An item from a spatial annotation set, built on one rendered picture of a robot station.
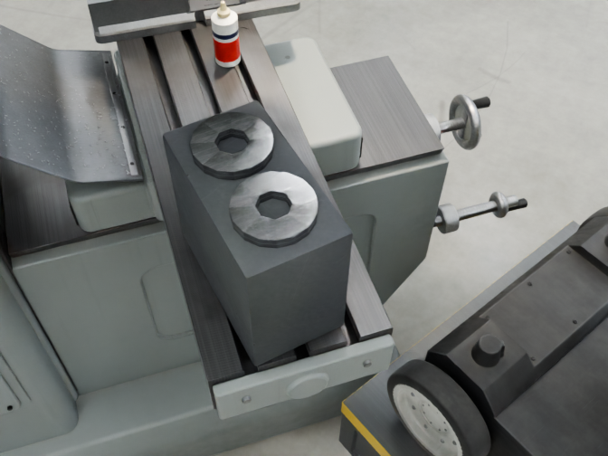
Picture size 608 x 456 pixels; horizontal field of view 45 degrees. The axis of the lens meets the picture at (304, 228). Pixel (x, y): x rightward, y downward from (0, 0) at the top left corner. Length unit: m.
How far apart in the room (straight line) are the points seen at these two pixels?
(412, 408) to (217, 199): 0.70
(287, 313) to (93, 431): 0.92
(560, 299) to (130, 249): 0.75
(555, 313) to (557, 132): 1.24
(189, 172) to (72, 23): 2.14
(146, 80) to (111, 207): 0.21
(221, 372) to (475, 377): 0.49
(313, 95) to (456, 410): 0.58
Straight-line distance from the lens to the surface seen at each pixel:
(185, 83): 1.17
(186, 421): 1.63
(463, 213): 1.55
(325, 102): 1.29
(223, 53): 1.18
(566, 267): 1.40
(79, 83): 1.30
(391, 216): 1.44
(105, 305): 1.41
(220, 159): 0.78
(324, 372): 0.89
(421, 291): 2.01
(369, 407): 1.40
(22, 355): 1.41
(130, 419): 1.64
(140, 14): 1.27
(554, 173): 2.37
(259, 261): 0.71
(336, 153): 1.25
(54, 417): 1.61
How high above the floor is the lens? 1.67
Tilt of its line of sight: 53 degrees down
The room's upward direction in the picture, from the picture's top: 1 degrees clockwise
